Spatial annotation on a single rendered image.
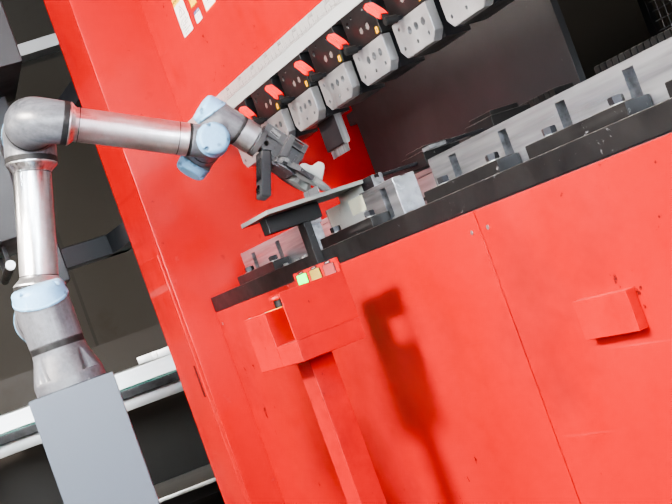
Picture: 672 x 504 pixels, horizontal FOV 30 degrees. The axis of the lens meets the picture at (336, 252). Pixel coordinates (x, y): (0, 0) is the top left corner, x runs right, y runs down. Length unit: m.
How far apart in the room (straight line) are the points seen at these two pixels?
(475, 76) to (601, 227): 1.40
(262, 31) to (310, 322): 0.93
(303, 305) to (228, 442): 1.27
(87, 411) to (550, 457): 0.94
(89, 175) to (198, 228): 2.72
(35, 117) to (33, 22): 3.92
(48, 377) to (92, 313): 3.78
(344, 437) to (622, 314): 0.81
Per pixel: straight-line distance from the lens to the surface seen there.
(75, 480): 2.65
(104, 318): 6.44
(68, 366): 2.66
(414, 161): 3.16
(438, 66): 3.56
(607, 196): 2.05
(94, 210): 6.48
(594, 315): 2.15
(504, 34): 3.28
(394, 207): 2.88
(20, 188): 2.88
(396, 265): 2.70
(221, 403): 3.79
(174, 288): 3.78
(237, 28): 3.35
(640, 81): 2.11
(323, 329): 2.59
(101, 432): 2.64
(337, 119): 3.06
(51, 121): 2.76
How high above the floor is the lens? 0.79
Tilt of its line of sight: 1 degrees up
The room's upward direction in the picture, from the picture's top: 20 degrees counter-clockwise
